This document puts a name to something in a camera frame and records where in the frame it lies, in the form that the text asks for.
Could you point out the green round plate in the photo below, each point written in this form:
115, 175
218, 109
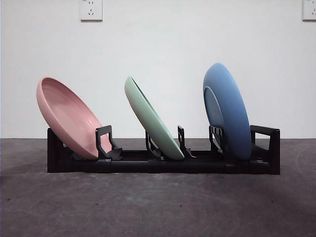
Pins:
148, 118

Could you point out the blue round plate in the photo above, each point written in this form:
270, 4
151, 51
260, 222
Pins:
230, 98

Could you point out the pink round plate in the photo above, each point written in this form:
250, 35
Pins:
64, 111

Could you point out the black plastic dish rack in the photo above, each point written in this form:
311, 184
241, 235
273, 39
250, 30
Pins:
172, 168

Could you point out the white wall socket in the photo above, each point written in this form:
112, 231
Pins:
90, 11
309, 10

